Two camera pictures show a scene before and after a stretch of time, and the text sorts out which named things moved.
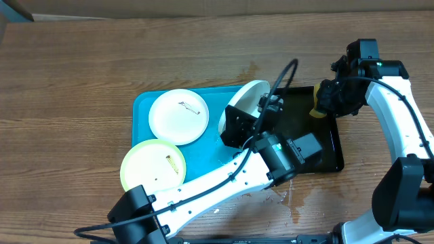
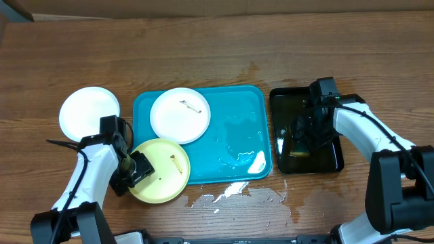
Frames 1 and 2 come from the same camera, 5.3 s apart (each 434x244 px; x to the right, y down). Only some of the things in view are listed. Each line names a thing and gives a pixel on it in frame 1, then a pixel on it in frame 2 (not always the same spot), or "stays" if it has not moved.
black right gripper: x=325 y=104 -> x=301 y=133
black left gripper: x=234 y=131 -> x=144 y=169
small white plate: x=178 y=116 stays
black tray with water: x=294 y=120 stays
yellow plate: x=156 y=165 stays
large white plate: x=246 y=99 -> x=81 y=110
